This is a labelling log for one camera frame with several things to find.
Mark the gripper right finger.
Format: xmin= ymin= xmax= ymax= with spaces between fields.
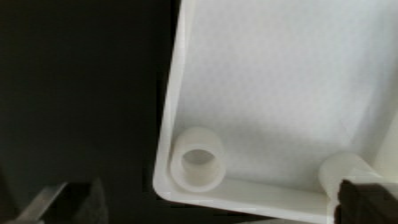
xmin=333 ymin=180 xmax=398 ymax=224

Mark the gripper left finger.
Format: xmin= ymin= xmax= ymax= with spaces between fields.
xmin=10 ymin=180 xmax=108 ymax=224

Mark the white desk top tray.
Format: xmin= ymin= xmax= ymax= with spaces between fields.
xmin=152 ymin=0 xmax=398 ymax=224

